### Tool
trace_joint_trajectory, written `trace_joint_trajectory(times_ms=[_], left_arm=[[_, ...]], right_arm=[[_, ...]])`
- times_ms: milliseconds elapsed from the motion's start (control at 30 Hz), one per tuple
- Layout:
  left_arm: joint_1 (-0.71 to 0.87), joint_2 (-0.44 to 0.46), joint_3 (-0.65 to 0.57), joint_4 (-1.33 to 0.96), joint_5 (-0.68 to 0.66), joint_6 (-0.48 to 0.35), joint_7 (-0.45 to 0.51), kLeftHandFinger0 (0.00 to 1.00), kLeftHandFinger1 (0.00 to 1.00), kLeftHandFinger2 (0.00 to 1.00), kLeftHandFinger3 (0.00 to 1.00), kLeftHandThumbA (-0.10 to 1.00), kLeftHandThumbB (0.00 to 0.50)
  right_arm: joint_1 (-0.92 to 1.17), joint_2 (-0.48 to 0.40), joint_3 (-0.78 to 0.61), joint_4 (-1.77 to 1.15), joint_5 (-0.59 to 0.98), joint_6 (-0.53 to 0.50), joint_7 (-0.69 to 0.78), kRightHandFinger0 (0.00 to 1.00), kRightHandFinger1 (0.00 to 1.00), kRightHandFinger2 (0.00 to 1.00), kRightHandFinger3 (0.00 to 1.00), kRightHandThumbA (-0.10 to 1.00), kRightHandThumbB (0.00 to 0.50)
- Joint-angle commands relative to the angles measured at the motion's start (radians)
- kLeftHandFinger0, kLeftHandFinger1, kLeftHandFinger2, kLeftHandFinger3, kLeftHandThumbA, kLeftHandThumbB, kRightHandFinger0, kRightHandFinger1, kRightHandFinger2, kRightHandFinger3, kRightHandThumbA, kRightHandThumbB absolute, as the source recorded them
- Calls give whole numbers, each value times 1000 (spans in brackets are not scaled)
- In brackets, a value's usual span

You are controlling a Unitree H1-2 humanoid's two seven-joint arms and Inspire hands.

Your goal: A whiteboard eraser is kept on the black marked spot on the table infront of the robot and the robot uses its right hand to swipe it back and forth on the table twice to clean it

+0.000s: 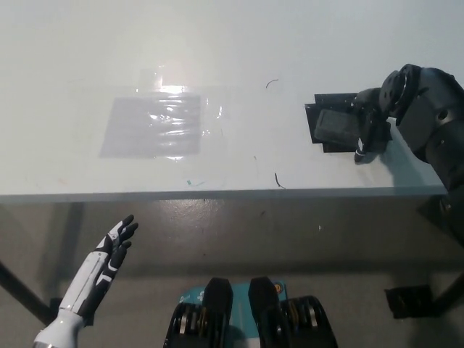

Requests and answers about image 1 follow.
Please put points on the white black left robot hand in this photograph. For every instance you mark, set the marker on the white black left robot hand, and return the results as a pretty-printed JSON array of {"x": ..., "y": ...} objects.
[{"x": 94, "y": 272}]

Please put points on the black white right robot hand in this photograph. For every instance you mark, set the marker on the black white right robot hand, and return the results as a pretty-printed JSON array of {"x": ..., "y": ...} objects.
[{"x": 371, "y": 123}]

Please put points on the dark grey whiteboard eraser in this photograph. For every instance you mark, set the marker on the dark grey whiteboard eraser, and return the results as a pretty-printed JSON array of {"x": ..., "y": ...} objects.
[{"x": 335, "y": 128}]

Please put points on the black teal robot torso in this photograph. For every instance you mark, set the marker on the black teal robot torso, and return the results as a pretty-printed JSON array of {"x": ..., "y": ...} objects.
[{"x": 253, "y": 319}]

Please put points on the black tape patch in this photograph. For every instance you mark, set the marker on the black tape patch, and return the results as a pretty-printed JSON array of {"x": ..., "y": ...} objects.
[{"x": 333, "y": 101}]

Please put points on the black table leg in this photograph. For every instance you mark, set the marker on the black table leg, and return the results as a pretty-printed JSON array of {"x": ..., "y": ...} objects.
[{"x": 21, "y": 290}]

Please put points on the clear plastic sheet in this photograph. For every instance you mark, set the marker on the clear plastic sheet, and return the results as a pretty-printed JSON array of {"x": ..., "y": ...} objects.
[{"x": 127, "y": 134}]

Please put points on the clear plastic film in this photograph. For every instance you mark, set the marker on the clear plastic film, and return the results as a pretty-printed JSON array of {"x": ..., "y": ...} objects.
[{"x": 214, "y": 112}]

